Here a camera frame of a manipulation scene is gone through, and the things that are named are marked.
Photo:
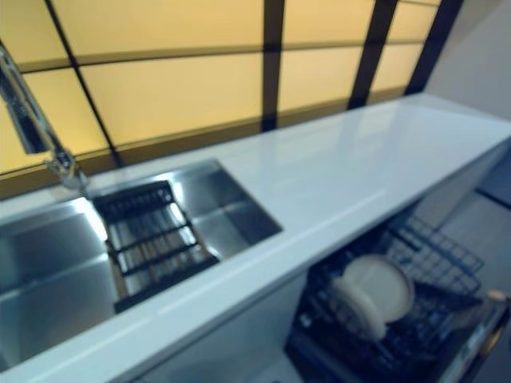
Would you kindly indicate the cream ceramic plate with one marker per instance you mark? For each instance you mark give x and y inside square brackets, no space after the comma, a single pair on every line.
[359,311]
[387,279]

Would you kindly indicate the black dish drying rack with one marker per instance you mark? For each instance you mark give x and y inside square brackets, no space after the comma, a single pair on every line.
[155,247]

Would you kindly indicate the white cabinet side panel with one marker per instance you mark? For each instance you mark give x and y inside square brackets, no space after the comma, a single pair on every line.
[467,179]

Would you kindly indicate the stainless steel sink basin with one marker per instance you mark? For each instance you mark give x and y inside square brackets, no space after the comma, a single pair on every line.
[52,271]

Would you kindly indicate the chrome pull-down kitchen faucet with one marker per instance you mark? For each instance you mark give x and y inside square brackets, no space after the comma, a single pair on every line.
[28,115]

